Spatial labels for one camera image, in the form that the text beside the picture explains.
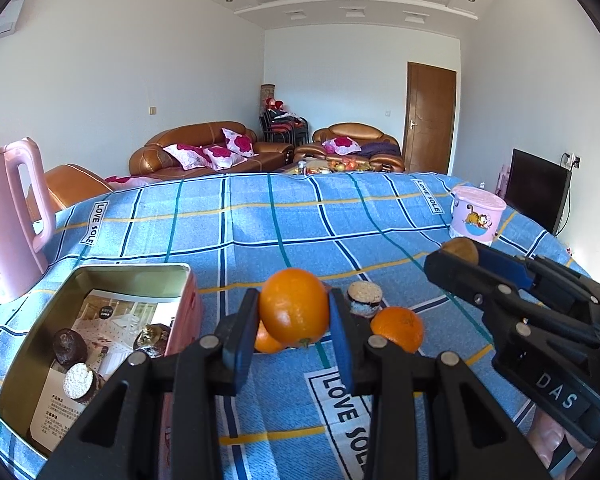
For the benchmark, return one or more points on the stack of dark chairs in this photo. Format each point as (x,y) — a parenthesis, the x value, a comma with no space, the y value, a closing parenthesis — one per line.
(285,127)

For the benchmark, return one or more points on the pink cartoon cup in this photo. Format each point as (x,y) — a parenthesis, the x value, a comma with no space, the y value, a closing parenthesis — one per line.
(477,217)

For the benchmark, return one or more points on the black television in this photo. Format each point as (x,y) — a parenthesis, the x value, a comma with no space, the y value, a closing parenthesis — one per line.
(535,190)

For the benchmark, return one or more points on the white magenta floral pillow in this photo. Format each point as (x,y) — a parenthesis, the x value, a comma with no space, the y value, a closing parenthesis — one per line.
(342,145)
(187,156)
(225,156)
(239,142)

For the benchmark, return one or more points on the person's right hand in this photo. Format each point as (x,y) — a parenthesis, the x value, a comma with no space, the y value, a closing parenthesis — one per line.
(550,435)

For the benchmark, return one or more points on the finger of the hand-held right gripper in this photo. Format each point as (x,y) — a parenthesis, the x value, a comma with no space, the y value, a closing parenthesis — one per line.
(502,264)
(460,275)

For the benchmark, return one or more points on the pink metal tin box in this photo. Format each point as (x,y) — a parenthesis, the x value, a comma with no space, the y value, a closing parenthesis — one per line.
(130,280)

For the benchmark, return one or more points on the brown leather chair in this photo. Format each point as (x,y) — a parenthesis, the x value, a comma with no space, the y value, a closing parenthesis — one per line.
(70,185)

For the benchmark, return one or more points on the brown leather armchair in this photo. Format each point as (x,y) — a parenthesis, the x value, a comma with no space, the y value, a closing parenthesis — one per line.
(365,132)

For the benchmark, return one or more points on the tall patterned vase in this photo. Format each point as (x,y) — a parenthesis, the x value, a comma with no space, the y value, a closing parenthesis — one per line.
(267,92)

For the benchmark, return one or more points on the brown kiwi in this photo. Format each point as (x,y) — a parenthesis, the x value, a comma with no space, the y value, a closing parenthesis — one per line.
(460,250)

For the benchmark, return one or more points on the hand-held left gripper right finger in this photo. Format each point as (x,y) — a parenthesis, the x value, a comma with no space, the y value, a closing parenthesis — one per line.
(344,355)

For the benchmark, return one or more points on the white air conditioner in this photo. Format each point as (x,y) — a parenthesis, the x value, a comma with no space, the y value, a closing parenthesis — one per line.
(5,22)

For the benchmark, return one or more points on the brown wooden door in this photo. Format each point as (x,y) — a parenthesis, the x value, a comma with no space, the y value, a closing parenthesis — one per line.
(430,120)

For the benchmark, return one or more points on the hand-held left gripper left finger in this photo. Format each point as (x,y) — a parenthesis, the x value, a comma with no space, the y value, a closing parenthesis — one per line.
(237,355)

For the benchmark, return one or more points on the pink electric kettle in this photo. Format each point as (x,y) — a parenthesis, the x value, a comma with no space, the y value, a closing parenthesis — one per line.
(5,240)

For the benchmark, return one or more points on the long brown leather sofa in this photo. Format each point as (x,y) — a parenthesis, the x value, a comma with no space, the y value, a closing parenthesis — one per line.
(200,132)

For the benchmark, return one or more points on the printed paper leaflet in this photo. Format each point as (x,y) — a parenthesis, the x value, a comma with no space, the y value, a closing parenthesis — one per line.
(110,320)

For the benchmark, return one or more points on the blue plaid tablecloth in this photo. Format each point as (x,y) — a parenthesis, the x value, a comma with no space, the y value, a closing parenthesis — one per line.
(280,225)

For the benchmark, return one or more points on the red flowers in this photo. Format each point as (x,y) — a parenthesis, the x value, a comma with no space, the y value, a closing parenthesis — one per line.
(275,105)

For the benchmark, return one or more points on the cluttered coffee table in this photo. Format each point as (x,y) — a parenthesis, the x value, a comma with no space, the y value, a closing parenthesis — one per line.
(335,165)

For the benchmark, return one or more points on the wall power socket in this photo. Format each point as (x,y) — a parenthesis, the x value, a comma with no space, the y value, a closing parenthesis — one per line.
(574,161)

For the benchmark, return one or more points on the floral cloth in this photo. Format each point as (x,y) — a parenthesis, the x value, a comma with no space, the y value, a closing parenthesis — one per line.
(120,179)

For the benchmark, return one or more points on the purple cloth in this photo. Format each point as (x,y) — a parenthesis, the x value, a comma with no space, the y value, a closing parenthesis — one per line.
(380,149)

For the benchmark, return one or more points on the orange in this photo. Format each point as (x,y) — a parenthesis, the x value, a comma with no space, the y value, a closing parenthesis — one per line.
(397,329)
(267,341)
(292,305)

